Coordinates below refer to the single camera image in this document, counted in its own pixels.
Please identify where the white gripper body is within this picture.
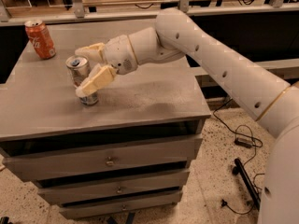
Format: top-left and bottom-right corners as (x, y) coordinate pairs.
(103, 35), (138, 75)

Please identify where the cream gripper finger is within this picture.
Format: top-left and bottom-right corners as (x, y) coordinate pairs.
(76, 64), (117, 97)
(75, 43), (105, 63)

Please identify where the silver blue redbull can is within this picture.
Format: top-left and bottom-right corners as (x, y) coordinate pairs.
(65, 55), (98, 105)

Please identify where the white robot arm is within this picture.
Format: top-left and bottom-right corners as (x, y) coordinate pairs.
(75, 8), (299, 224)

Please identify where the orange coke can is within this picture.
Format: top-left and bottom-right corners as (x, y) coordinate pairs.
(24, 20), (56, 59)

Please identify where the grey drawer cabinet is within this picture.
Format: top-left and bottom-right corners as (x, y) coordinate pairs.
(0, 21), (210, 219)

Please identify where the black stand leg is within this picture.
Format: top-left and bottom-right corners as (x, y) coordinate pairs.
(232, 159), (261, 209)

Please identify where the metal railing frame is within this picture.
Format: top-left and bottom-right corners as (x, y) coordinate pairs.
(0, 0), (299, 26)

